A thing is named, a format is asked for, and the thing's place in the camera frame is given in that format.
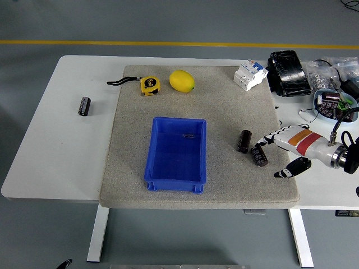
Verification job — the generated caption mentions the grey-brown mat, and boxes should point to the grey-brown mat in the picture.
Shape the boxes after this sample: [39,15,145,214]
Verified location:
[98,65,300,210]

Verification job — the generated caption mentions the black wrapped device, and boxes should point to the black wrapped device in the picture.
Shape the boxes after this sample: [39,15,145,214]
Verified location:
[265,49,314,98]

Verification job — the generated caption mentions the black power adapter with cord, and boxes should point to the black power adapter with cord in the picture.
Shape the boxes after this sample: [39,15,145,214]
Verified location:
[314,59,359,99]

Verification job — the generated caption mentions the yellow lemon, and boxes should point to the yellow lemon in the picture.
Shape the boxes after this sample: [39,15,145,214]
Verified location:
[169,69,196,92]

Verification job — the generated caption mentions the white table leg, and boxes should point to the white table leg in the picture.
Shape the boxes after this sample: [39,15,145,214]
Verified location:
[288,208,314,268]
[86,200,110,263]

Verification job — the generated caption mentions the black floor cable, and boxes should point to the black floor cable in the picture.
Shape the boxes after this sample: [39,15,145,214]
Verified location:
[340,0,359,12]

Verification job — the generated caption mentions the blue plastic box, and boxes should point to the blue plastic box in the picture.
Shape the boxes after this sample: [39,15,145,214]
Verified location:
[143,116,208,194]

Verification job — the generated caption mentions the yellow tape measure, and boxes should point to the yellow tape measure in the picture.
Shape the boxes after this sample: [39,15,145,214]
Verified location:
[106,75,162,97]

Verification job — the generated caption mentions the clear bag of metal parts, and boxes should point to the clear bag of metal parts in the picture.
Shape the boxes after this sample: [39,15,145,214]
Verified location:
[322,57,359,82]
[305,60,342,93]

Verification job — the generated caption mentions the light blue bowl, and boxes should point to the light blue bowl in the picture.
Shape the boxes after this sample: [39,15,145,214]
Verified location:
[312,89,359,124]

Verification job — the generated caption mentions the white blue circuit breaker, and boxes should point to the white blue circuit breaker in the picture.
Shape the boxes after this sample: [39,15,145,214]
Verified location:
[233,59,269,92]

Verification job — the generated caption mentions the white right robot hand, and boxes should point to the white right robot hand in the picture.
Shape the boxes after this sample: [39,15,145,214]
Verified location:
[251,125,342,179]

